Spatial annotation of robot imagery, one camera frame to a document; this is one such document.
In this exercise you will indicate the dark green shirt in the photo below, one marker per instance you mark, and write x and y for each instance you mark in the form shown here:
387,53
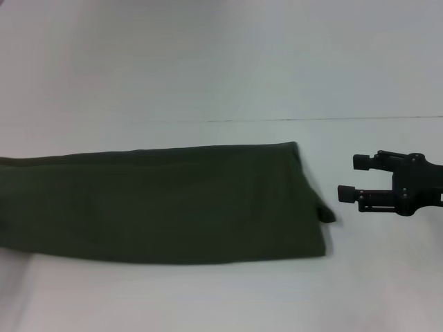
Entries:
155,204

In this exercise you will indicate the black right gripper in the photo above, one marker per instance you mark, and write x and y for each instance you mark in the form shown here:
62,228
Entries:
420,185

